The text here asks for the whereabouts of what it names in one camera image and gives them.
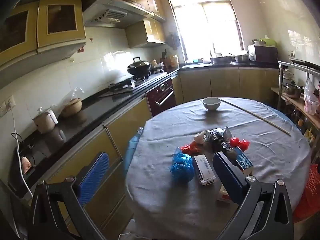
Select red and white box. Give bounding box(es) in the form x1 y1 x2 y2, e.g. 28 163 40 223
216 186 233 203

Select blue plastic bag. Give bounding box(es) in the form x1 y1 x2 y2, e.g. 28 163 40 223
170 147 195 182

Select round hanging strainer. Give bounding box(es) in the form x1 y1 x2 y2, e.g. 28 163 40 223
166 32 180 51

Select small white electric cooker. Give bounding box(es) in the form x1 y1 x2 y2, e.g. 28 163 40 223
32 107 58 133

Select pink paper cup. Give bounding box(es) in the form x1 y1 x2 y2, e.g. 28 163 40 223
21 156 32 173

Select silver range hood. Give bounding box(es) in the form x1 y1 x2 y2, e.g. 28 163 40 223
82 0 166 29

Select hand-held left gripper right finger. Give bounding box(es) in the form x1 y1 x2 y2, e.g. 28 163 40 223
212 151 294 240

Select round table with grey cloth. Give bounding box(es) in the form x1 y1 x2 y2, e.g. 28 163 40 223
125 97 312 238

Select orange red plastic wrapper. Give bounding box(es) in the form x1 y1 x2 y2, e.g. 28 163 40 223
179 141 201 156

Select white and pink plastic bag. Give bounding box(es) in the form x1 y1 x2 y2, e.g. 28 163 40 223
303 78 320 115

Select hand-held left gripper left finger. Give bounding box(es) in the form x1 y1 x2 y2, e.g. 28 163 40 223
27 151 110 240

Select white power cable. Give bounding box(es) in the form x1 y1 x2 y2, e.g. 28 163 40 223
7 101 34 198

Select long thin wooden stick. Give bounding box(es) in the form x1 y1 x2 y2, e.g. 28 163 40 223
221 99 292 136

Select bright kitchen window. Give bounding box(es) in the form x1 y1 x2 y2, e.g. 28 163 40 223
165 0 244 64

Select black induction cooker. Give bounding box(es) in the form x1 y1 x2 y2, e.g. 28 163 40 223
7 140 44 198

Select blue and white carton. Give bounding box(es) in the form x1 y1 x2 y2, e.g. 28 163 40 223
231 147 254 176

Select white medicine box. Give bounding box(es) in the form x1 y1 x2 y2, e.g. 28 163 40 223
192 154 217 186

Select dark microwave oven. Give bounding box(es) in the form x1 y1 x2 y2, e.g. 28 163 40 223
247 44 279 63

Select white ceramic bowl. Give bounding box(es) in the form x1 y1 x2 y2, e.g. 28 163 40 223
202 97 222 111

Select red plastic bag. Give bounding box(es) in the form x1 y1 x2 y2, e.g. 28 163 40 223
229 137 250 152

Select yellow framed upper cabinets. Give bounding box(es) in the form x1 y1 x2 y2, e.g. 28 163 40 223
0 0 87 67

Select brown clay pot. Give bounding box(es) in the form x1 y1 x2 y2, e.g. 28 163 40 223
60 99 82 117

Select green plastic colander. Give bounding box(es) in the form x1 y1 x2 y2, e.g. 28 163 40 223
252 37 277 47

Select wide metal basin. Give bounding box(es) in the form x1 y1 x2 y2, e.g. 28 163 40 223
210 56 234 64

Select black gas stove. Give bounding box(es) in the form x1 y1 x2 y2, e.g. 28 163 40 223
99 72 168 98

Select black wok with lid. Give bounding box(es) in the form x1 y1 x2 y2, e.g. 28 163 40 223
127 57 152 77

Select blue plastic sheet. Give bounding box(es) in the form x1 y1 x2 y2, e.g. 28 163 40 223
122 127 144 178

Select metal storage rack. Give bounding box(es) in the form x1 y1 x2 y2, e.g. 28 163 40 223
271 59 320 140

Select white wall socket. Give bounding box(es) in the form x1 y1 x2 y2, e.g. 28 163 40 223
0 95 16 117

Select dark red built-in oven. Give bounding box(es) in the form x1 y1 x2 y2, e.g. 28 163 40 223
146 78 177 117

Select red plastic basket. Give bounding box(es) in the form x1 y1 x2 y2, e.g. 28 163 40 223
293 164 320 223

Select stainless steel pot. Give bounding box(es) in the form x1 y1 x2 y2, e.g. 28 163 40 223
282 80 303 99

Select silver foil bag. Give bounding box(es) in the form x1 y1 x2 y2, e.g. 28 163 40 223
201 127 234 157

